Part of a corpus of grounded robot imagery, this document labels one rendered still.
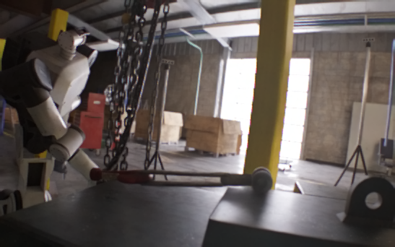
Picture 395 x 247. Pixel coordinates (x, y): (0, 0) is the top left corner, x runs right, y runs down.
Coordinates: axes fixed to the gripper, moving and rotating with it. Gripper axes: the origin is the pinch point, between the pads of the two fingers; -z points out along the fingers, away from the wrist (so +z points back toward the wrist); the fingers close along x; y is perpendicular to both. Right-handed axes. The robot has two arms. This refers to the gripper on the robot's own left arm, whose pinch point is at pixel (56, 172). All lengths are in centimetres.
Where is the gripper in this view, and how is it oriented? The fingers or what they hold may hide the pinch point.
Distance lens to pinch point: 171.3
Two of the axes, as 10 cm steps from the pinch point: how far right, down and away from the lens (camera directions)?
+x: 9.4, 3.1, 1.1
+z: 3.3, -8.5, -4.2
